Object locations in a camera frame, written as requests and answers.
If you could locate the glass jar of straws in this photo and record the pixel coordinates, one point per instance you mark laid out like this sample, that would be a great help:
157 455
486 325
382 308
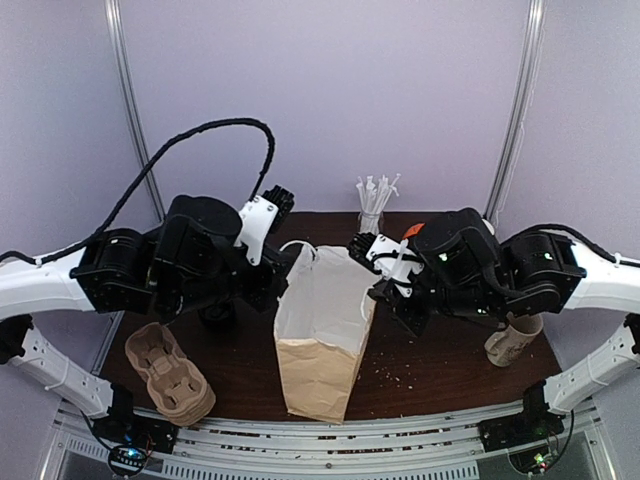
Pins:
374 195

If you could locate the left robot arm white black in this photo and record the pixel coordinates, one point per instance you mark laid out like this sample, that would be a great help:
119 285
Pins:
204 257

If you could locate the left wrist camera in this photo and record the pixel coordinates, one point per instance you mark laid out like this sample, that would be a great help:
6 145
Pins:
260 216

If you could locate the aluminium frame post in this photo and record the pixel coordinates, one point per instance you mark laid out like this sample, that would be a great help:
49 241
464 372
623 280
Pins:
524 88
117 36

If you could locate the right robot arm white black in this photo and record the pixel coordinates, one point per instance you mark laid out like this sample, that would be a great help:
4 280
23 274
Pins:
455 266

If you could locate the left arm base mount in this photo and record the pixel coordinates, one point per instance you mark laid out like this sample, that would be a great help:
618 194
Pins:
131 442

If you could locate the right aluminium frame post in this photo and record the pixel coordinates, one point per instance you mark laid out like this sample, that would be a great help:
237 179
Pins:
524 88

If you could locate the beige ceramic mug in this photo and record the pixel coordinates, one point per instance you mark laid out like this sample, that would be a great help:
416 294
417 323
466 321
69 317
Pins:
504 347

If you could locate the brown paper takeout bag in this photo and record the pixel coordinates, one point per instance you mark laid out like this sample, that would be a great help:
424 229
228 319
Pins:
321 330

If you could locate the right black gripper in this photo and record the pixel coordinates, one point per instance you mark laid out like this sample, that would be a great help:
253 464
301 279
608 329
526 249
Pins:
400 304

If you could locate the brown pulp cup carrier stack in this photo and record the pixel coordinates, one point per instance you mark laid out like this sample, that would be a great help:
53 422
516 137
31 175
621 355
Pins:
177 387

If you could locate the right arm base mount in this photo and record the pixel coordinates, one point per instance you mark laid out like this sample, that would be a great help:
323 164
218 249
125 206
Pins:
532 425

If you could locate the orange small bowl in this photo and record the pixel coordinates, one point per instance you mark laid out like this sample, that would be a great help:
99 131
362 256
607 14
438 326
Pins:
413 230

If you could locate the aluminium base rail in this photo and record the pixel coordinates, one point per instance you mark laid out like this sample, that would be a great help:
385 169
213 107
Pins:
438 446

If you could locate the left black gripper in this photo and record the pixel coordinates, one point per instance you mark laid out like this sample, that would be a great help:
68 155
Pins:
261 296

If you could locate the left aluminium frame post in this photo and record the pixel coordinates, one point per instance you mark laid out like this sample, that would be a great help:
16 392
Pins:
117 36

